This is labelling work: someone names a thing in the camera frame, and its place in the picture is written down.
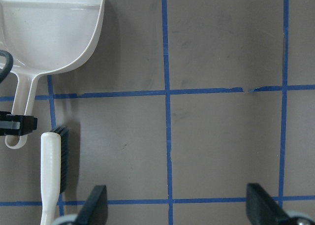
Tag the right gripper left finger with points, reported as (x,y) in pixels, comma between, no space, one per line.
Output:
(95,209)

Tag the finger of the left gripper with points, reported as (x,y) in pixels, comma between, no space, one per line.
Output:
(16,125)

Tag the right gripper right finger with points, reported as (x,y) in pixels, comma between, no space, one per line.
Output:
(261,209)

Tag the white hand brush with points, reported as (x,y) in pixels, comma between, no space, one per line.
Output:
(53,170)

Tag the white plastic dustpan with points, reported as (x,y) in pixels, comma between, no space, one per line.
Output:
(45,37)

